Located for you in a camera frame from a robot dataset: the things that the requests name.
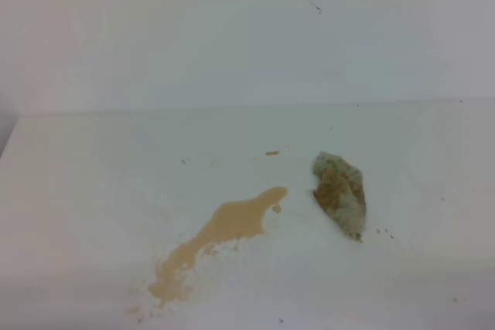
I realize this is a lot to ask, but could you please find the green stained rag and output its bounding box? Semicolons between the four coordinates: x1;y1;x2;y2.
312;151;367;242

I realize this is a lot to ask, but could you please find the brown coffee spill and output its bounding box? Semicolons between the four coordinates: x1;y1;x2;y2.
148;186;288;308

